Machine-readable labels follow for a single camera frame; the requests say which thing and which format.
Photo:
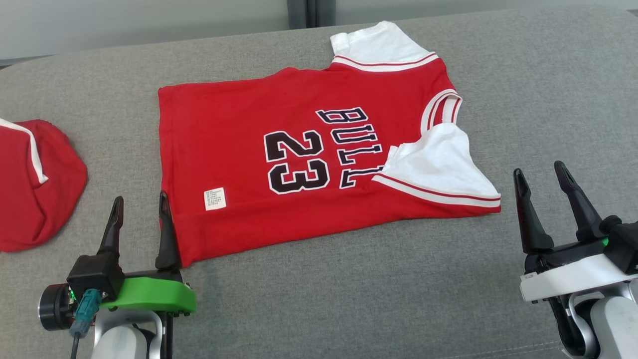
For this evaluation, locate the red shorts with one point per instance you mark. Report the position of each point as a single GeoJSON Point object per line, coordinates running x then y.
{"type": "Point", "coordinates": [50, 209]}

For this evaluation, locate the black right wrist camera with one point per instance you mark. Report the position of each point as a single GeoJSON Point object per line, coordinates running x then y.
{"type": "Point", "coordinates": [623, 244]}

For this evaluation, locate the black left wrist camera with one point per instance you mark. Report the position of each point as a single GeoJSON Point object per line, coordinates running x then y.
{"type": "Point", "coordinates": [94, 274]}

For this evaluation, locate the red white basketball jersey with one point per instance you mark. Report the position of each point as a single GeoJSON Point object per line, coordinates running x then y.
{"type": "Point", "coordinates": [224, 149]}

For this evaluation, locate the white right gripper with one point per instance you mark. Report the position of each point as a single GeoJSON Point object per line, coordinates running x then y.
{"type": "Point", "coordinates": [568, 276]}

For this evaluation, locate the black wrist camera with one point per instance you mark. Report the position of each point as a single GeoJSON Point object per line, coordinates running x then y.
{"type": "Point", "coordinates": [94, 274]}
{"type": "Point", "coordinates": [623, 244]}

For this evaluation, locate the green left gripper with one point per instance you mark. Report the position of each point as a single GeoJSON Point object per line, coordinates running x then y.
{"type": "Point", "coordinates": [154, 294]}

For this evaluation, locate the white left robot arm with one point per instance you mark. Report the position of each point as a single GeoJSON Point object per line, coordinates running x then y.
{"type": "Point", "coordinates": [117, 341]}

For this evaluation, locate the grey partition base rail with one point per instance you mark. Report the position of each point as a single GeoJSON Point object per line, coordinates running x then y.
{"type": "Point", "coordinates": [12, 62]}

